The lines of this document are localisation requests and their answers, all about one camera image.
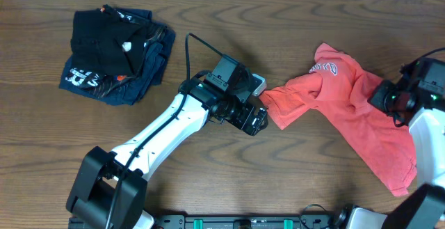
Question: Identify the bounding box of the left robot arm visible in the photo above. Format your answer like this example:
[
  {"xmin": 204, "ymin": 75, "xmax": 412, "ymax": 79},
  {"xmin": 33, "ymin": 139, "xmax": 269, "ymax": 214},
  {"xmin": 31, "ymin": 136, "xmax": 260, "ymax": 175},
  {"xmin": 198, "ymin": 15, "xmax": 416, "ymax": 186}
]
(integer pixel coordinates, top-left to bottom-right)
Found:
[{"xmin": 66, "ymin": 55, "xmax": 268, "ymax": 228}]

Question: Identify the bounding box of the black folded garment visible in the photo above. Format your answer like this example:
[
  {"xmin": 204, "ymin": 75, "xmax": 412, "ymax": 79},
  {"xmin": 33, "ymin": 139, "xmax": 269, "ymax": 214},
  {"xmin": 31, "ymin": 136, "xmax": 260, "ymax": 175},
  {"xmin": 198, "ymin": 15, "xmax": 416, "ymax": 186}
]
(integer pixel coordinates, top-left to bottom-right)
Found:
[{"xmin": 70, "ymin": 5, "xmax": 147, "ymax": 77}]

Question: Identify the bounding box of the red t-shirt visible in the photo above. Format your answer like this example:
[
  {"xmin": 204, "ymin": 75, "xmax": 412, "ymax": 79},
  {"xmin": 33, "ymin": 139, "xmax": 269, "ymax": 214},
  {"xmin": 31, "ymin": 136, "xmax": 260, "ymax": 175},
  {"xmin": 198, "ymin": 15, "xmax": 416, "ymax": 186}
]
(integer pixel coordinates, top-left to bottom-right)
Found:
[{"xmin": 259, "ymin": 43, "xmax": 417, "ymax": 197}]

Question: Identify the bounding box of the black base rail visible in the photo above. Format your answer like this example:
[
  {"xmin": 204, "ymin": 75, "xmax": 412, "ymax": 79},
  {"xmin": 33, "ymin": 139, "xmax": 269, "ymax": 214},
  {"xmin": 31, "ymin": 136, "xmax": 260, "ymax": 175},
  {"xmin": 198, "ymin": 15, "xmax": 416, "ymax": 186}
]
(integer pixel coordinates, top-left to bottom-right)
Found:
[{"xmin": 67, "ymin": 204, "xmax": 348, "ymax": 229}]

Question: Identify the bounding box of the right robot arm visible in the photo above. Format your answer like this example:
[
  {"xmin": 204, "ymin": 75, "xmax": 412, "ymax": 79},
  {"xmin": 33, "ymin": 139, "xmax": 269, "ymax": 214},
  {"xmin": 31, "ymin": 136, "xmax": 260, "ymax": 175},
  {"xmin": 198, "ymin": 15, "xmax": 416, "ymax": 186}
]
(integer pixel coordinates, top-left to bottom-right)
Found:
[{"xmin": 339, "ymin": 55, "xmax": 444, "ymax": 229}]

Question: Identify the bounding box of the navy printed folded shirt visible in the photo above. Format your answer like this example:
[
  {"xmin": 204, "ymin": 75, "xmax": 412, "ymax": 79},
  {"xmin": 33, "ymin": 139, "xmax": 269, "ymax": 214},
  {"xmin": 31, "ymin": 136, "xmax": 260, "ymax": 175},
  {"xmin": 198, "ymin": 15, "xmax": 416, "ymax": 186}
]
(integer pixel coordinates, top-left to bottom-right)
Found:
[{"xmin": 59, "ymin": 6, "xmax": 176, "ymax": 106}]

